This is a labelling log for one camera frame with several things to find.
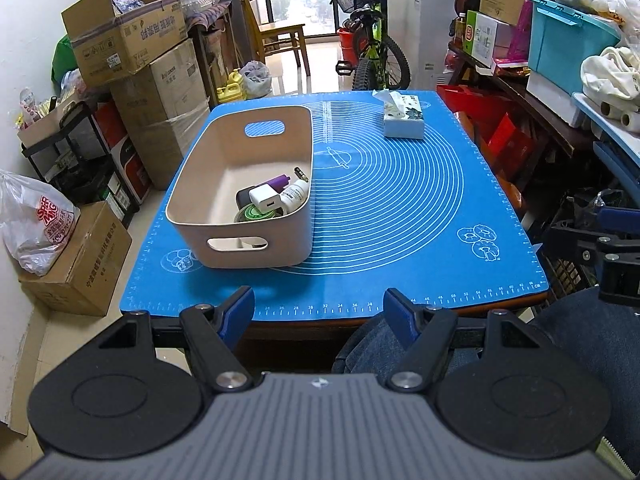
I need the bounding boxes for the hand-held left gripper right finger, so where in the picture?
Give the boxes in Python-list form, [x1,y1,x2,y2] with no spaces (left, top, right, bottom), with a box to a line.
[383,288,547,394]

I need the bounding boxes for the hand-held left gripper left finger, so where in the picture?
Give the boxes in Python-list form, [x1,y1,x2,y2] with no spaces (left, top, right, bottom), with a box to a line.
[87,286,255,394]

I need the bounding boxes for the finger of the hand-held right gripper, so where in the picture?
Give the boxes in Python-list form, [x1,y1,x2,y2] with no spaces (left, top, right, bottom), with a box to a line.
[596,206,640,235]
[544,226,640,306]

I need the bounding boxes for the cream plastic basket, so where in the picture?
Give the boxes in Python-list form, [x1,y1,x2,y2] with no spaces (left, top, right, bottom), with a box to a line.
[165,105,314,269]

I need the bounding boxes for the green tape roll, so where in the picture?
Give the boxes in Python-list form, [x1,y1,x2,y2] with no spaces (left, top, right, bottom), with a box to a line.
[234,203,276,223]

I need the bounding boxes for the white USB charger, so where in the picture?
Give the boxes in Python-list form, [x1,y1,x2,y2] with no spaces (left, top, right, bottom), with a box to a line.
[248,184,285,217]

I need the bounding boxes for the small white bottle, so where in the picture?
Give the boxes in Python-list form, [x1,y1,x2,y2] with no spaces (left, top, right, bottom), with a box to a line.
[277,180,309,215]

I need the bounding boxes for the person's blue jeans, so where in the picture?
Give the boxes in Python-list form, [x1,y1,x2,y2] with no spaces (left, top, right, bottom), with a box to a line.
[332,287,640,471]

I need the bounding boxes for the blue silicone baking mat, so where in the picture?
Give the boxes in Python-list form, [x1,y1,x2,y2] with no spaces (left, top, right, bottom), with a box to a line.
[120,91,549,320]

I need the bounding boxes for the white cloth bundle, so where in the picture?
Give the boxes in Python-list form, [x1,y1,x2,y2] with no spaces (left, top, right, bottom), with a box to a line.
[580,46,640,111]

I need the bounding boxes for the red paper bags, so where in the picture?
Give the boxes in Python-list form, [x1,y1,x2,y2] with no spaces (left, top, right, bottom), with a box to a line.
[437,85,536,181]

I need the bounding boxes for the cardboard box with black print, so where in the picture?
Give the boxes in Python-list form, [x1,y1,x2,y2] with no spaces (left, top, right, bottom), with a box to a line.
[19,201,133,317]

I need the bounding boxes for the dark wooden shelf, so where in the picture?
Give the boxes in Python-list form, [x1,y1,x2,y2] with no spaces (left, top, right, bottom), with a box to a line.
[447,42,596,161]

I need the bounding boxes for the light blue storage bin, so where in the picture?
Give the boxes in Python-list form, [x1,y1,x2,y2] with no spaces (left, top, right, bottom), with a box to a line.
[527,0,621,96]

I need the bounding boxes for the red and white appliance box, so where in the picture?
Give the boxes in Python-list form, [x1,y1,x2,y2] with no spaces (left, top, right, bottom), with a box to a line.
[95,102,153,206]

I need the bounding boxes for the black metal rack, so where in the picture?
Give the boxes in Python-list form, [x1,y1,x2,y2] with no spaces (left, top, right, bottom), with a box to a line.
[21,102,136,221]

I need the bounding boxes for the white floral tissue box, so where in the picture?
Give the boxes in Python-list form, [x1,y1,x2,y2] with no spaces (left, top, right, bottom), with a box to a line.
[372,89,426,140]

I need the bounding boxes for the white plastic bag red print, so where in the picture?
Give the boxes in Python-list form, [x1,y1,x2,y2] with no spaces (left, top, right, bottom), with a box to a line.
[0,170,81,277]

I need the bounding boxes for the yellow plastic jug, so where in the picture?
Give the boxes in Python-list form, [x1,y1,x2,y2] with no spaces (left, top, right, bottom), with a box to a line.
[216,71,247,106]

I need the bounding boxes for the green and white carton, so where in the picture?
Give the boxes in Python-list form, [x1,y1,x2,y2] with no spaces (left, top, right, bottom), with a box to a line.
[462,10,516,68]

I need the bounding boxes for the small white plastic bag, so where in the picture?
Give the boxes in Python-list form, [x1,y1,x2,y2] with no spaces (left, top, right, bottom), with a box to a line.
[240,60,273,98]

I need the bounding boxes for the plain brown cardboard box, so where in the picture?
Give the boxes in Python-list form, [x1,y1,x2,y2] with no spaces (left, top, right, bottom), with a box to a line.
[110,52,208,128]

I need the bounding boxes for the green and black bicycle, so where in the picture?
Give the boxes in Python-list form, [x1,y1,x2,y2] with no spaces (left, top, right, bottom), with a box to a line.
[310,0,412,92]

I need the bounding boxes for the small open cardboard box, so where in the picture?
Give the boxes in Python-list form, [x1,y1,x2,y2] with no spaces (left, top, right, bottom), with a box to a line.
[17,95,81,148]

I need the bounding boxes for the red plastic bucket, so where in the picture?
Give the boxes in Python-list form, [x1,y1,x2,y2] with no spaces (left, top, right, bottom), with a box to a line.
[337,27,361,63]

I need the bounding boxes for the white chest freezer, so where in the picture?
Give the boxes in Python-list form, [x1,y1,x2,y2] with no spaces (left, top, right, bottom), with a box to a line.
[387,0,463,92]

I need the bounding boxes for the wooden chair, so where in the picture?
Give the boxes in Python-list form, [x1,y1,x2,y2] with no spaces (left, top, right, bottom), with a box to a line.
[235,0,313,68]

